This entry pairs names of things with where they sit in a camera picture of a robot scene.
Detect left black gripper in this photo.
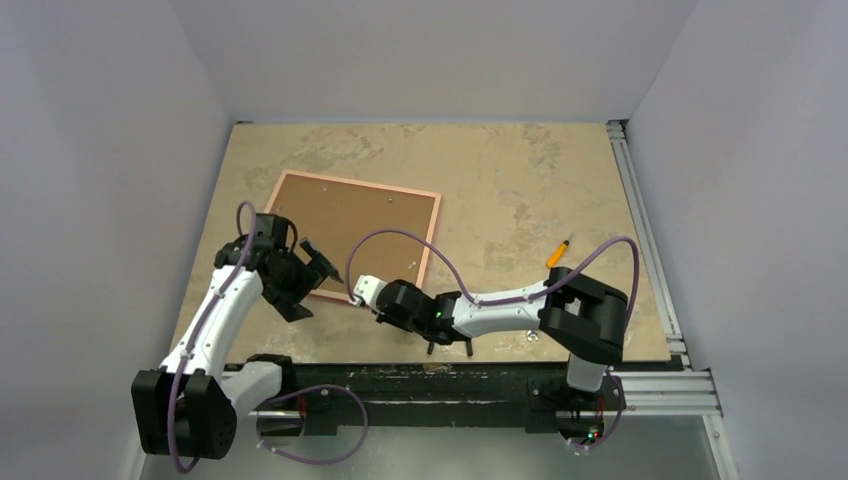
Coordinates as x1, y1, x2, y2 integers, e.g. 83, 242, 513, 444
264, 239, 340, 320

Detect pink picture frame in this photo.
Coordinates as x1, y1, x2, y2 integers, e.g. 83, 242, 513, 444
265, 170, 442, 302

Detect yellow handled screwdriver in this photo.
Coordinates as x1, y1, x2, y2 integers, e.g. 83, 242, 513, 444
545, 236, 572, 269

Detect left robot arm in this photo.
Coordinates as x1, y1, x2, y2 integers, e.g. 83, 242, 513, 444
131, 214, 341, 459

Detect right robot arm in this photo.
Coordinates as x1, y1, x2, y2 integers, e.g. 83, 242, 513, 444
353, 267, 632, 418

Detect orange black pliers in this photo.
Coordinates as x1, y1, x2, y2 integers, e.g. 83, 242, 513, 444
426, 339, 474, 361

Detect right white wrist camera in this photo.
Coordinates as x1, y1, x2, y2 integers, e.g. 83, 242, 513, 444
348, 275, 387, 311

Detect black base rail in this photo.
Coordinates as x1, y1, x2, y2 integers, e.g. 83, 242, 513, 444
252, 362, 627, 444

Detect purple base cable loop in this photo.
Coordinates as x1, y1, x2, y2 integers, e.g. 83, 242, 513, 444
255, 384, 369, 465

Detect aluminium frame rail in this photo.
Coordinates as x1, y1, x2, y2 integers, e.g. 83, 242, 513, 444
606, 121, 722, 417

